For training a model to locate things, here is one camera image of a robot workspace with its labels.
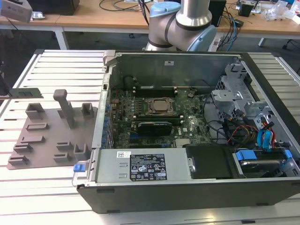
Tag wide black box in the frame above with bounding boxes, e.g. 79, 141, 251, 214
34, 0, 80, 16

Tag black hard disk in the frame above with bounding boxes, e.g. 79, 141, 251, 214
240, 159, 281, 178

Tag grey case corner bracket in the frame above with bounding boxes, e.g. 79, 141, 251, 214
102, 49, 116, 67

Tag grey wrist camera housing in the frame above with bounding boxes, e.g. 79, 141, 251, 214
0, 0, 33, 23

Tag small black box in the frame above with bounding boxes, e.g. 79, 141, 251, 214
239, 3, 254, 17

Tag silver metal drive cage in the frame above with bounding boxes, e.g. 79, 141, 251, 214
210, 62, 278, 150

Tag blue cable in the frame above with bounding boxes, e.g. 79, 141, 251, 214
227, 9, 238, 45

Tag black desk cables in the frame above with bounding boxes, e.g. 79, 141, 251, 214
137, 0, 151, 24

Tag black plastic shroud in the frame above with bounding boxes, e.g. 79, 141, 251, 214
185, 144, 239, 180

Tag grey power supply unit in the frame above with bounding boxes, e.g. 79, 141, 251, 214
93, 147, 188, 186

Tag grey parts rack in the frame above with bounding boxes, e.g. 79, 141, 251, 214
7, 89, 99, 171

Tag green motherboard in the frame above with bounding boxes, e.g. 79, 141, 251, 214
109, 86, 219, 150

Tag metal CPU socket cover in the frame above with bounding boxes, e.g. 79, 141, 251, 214
145, 97, 178, 117

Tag wooden desk white frame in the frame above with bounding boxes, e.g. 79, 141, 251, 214
0, 0, 82, 50
56, 0, 300, 50

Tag silver CPU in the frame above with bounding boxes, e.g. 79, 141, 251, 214
152, 99, 171, 111

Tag blue flat wire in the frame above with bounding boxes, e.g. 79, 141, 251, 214
256, 127, 275, 153

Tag blue disk carrier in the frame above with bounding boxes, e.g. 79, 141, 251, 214
234, 150, 293, 180

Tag clear plastic bags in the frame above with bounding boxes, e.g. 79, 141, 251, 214
262, 0, 299, 22

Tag green RAM stick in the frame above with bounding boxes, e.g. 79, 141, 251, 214
10, 87, 44, 99

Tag tall black box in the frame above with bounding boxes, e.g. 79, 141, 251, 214
208, 0, 227, 28

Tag yellow red black wire bundle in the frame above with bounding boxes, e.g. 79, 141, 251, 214
224, 112, 258, 147

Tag black RAM slot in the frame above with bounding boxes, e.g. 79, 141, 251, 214
133, 116, 184, 120
133, 118, 184, 122
133, 88, 177, 92
133, 114, 184, 118
133, 94, 177, 98
133, 91, 177, 95

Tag black graphics card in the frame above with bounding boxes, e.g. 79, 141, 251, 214
137, 120, 173, 141

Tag silver shroud handle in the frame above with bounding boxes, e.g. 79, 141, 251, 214
187, 156, 197, 173

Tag black grey PC case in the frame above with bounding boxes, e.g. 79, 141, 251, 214
72, 49, 300, 214

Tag black cable bundle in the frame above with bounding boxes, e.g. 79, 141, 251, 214
201, 93, 226, 145

